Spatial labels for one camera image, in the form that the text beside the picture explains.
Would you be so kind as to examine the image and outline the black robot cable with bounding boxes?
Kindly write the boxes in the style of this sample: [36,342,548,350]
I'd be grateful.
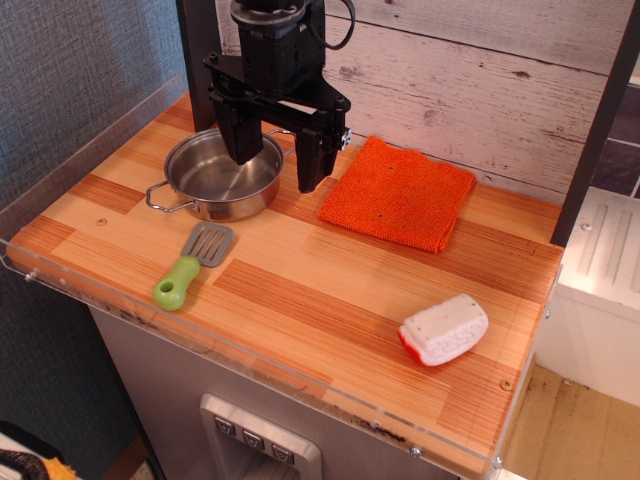
[303,0,356,51]

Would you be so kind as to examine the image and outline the orange knitted cloth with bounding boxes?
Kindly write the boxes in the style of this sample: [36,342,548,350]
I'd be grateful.
[317,136,476,253]

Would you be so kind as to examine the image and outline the clear acrylic table guard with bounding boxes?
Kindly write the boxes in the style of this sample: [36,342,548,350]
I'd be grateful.
[9,100,561,479]

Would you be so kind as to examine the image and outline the stainless steel pot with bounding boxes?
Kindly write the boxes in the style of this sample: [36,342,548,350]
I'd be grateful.
[146,128,293,222]

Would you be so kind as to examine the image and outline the black left frame post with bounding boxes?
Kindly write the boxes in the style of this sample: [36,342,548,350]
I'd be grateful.
[176,0,222,132]

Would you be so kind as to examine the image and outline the grey toy fridge cabinet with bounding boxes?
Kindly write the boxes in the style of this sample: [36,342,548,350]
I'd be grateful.
[91,308,453,479]

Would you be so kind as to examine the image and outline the silver dispenser button panel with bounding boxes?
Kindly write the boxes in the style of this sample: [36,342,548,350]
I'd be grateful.
[200,393,323,479]

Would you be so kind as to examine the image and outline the black frame post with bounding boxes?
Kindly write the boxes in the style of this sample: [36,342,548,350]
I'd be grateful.
[176,0,222,132]
[550,0,639,247]

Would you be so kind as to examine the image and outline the dark bag with yellow trim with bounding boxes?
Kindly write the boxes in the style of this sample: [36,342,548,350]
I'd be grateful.
[1,420,79,480]

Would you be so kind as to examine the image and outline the black right frame post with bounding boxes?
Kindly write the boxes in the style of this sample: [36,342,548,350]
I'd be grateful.
[550,0,639,247]

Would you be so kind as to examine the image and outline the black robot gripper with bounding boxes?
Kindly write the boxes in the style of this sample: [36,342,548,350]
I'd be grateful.
[204,1,351,194]

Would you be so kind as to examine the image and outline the white cabinet beside table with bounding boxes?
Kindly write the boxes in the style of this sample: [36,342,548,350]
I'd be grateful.
[534,188,639,405]

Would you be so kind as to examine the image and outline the green handled grey spatula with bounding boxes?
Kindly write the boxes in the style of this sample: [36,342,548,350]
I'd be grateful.
[152,222,234,311]

